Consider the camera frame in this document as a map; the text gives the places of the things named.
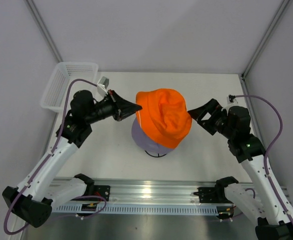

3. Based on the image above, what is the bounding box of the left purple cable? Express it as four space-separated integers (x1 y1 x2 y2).
5 78 108 236

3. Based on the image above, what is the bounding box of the black wire hat stand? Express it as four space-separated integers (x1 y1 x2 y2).
144 150 167 158

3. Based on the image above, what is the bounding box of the left aluminium corner post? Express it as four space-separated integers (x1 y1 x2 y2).
23 0 64 63

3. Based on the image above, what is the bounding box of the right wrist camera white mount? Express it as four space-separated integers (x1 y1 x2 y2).
222 94 239 113

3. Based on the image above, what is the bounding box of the purple bucket hat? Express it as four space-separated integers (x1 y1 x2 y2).
131 119 174 154

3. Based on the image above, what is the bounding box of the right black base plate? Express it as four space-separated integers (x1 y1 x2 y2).
192 187 231 204

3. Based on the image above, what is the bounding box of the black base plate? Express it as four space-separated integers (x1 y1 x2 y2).
84 185 111 202
192 187 231 204

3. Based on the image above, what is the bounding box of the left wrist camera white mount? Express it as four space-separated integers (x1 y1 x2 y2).
97 76 110 98

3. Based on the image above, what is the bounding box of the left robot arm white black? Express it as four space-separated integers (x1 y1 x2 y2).
2 90 142 228

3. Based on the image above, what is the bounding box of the red hat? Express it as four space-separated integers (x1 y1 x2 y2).
135 88 192 149

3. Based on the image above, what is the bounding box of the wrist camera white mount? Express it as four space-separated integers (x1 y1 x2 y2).
97 76 110 98
222 94 239 113

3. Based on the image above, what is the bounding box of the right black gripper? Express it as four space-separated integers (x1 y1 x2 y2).
186 98 235 140

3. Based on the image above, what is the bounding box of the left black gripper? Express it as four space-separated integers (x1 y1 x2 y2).
85 89 142 125

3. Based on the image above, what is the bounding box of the white slotted cable duct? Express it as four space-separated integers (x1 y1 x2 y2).
52 202 219 216

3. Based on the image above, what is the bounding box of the right aluminium corner post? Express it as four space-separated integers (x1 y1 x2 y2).
241 0 293 81

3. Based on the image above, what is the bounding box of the aluminium rail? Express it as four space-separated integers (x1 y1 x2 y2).
94 178 215 206

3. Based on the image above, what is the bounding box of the white plastic basket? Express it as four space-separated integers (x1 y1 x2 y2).
40 61 99 113

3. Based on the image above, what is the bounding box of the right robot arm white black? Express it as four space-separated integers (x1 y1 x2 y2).
188 95 293 240

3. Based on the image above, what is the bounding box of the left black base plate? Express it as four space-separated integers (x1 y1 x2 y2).
84 185 111 202

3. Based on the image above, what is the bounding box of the aluminium corner post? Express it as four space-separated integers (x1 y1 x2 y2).
241 0 293 81
23 0 64 63

